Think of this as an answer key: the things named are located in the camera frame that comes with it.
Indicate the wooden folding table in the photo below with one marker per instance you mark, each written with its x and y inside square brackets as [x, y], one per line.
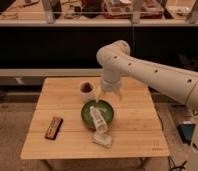
[135, 129]

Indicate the clear plastic packet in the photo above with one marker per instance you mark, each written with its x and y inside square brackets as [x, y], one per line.
[104, 140]

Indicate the blue object on floor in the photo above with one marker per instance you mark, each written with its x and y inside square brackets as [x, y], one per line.
[186, 132]

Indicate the clear plastic bottle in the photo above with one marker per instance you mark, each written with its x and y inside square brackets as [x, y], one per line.
[98, 120]

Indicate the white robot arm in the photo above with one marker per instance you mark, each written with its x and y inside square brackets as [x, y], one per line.
[178, 84]

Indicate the green bowl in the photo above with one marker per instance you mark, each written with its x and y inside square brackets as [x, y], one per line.
[105, 108]

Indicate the long wooden shelf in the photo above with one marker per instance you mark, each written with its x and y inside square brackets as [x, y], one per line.
[98, 13]

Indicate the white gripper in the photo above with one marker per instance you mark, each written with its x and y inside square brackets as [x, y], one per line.
[108, 86]

